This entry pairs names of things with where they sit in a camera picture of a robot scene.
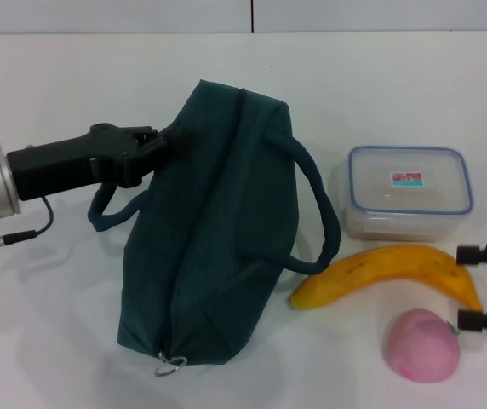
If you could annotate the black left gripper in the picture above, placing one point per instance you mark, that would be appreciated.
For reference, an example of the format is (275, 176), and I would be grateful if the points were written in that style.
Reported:
(64, 166)

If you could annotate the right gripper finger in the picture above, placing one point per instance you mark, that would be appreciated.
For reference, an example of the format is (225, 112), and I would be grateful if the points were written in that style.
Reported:
(479, 321)
(477, 253)

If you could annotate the pink peach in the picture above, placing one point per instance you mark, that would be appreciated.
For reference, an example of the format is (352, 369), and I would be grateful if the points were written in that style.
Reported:
(422, 345)

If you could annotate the clear blue-rimmed food container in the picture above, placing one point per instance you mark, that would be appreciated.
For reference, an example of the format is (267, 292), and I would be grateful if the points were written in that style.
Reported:
(409, 200)

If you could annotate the yellow banana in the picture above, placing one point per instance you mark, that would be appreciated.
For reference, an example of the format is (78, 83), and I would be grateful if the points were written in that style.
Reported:
(388, 266)

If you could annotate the dark teal lunch bag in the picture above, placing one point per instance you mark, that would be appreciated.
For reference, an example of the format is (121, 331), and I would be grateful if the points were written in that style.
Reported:
(218, 221)

